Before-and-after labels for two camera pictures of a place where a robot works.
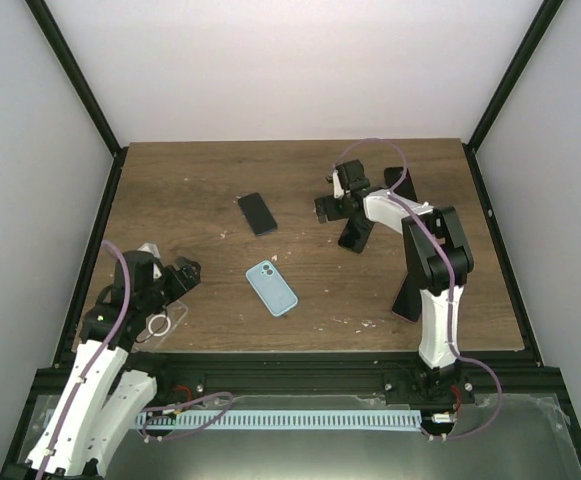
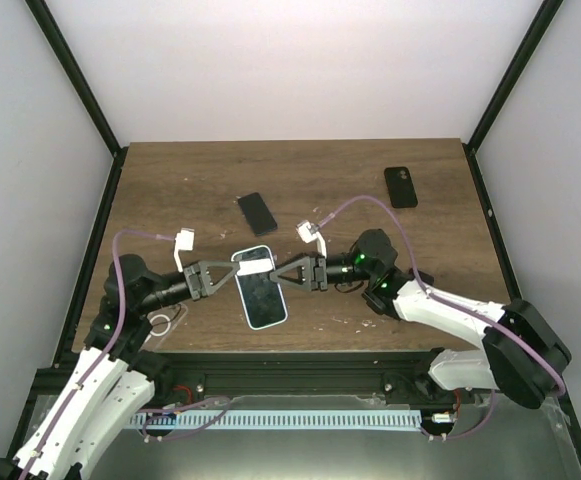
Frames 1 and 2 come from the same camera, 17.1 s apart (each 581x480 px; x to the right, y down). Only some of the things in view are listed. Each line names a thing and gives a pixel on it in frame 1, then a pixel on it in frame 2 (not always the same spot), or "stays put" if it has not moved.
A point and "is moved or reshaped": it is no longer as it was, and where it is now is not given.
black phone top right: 406,187 stays put
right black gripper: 331,211 to 314,278
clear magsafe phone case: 160,327 stays put
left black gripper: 180,287 to 200,290
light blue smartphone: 273,289 is moved or reshaped
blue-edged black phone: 257,213 stays put
